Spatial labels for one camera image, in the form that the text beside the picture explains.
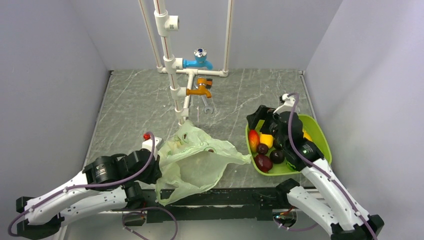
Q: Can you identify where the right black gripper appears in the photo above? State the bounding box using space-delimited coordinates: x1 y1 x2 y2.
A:
246 104 289 149

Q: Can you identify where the red orange fake mango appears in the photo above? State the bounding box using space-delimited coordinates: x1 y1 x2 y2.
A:
247 129 260 154

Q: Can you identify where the light green plastic bag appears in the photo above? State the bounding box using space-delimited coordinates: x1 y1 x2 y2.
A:
155 120 252 206

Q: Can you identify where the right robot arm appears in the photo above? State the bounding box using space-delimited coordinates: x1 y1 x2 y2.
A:
246 105 385 240

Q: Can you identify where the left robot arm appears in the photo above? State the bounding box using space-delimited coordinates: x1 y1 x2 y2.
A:
8 148 162 240

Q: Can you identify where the yellow fake mango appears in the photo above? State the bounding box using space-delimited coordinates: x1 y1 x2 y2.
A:
259 133 274 149

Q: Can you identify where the yellow fake corn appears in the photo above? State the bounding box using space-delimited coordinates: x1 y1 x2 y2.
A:
302 129 313 142

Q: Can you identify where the dark red fake fruit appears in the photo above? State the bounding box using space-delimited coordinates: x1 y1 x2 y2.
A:
254 154 273 173

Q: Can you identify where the dark purple round fruit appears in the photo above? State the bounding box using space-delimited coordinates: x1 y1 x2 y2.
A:
269 149 285 164

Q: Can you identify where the silver wrench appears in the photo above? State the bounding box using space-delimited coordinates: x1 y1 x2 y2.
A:
201 95 214 114

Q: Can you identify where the orange faucet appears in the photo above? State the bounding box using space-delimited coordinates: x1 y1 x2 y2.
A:
185 77 213 98

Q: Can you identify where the blue faucet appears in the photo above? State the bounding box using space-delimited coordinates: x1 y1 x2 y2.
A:
182 47 214 70

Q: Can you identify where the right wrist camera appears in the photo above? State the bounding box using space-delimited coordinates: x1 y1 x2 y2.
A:
273 93 300 114

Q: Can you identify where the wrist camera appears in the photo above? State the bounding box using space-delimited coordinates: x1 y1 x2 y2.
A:
141 132 164 155
273 93 300 114

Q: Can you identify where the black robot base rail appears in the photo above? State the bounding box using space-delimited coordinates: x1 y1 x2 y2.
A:
124 186 294 223

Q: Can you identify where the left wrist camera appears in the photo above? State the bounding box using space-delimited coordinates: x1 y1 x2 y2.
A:
141 132 164 155

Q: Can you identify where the white PVC pipe frame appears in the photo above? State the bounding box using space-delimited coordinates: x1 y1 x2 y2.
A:
138 0 235 126

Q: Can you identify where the loose purple base cable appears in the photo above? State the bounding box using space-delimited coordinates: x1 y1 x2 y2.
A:
121 206 179 240

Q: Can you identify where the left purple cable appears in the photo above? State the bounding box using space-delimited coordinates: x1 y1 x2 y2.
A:
7 131 157 238

